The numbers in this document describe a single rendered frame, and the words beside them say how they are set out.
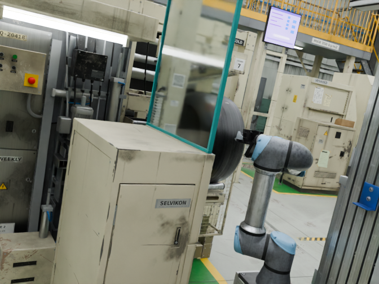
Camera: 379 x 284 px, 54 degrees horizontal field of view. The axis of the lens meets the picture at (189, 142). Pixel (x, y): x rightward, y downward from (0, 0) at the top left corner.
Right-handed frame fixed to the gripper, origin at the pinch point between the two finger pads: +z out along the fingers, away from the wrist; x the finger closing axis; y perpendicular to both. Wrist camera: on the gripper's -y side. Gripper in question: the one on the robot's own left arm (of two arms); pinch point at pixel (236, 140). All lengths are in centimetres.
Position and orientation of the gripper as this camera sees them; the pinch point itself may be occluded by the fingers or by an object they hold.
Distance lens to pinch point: 218.8
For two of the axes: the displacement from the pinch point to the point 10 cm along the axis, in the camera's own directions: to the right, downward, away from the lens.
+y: 1.2, -9.9, -0.8
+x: -8.4, -0.5, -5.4
